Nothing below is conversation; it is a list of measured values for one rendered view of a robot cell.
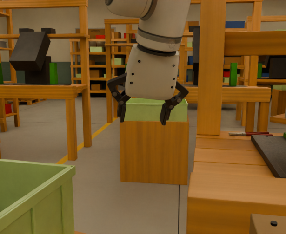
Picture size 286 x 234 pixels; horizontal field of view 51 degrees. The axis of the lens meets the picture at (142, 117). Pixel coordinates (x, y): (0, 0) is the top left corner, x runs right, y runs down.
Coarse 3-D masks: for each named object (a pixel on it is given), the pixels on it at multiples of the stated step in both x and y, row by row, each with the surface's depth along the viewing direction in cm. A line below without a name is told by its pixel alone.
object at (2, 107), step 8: (0, 0) 512; (0, 16) 525; (8, 16) 520; (8, 24) 523; (8, 32) 525; (8, 40) 528; (0, 48) 497; (8, 48) 520; (0, 56) 496; (16, 80) 546; (0, 104) 505; (8, 104) 541; (16, 104) 548; (0, 112) 507; (8, 112) 542; (16, 112) 550; (0, 120) 505; (16, 120) 553
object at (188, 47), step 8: (128, 24) 748; (192, 24) 735; (232, 24) 720; (240, 24) 719; (128, 32) 747; (136, 32) 745; (128, 40) 755; (128, 48) 754; (184, 48) 737; (192, 48) 734; (128, 56) 761; (184, 56) 744; (192, 56) 743; (184, 64) 747; (192, 64) 747; (224, 64) 743; (240, 64) 736; (184, 72) 751; (240, 72) 775; (184, 80) 754; (192, 80) 793; (224, 80) 747
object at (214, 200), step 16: (192, 176) 67; (208, 176) 67; (224, 176) 67; (240, 176) 67; (256, 176) 67; (192, 192) 59; (208, 192) 59; (224, 192) 59; (240, 192) 59; (256, 192) 59; (272, 192) 59; (192, 208) 57; (208, 208) 57; (224, 208) 56; (240, 208) 55; (256, 208) 55; (272, 208) 54; (192, 224) 58; (208, 224) 57; (224, 224) 57; (240, 224) 56
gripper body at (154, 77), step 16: (144, 48) 54; (128, 64) 57; (144, 64) 55; (160, 64) 56; (176, 64) 57; (128, 80) 57; (144, 80) 57; (160, 80) 58; (176, 80) 59; (144, 96) 59; (160, 96) 60
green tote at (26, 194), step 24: (0, 168) 60; (24, 168) 58; (48, 168) 57; (72, 168) 55; (0, 192) 61; (24, 192) 59; (48, 192) 48; (72, 192) 57; (0, 216) 38; (24, 216) 42; (48, 216) 49; (72, 216) 57
